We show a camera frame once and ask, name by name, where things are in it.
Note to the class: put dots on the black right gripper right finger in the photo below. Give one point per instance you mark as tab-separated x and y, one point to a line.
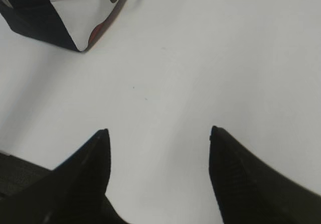
247	190

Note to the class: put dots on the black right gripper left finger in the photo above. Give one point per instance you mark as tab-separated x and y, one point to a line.
73	192

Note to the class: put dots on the navy insulated lunch bag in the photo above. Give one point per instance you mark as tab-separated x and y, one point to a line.
70	24

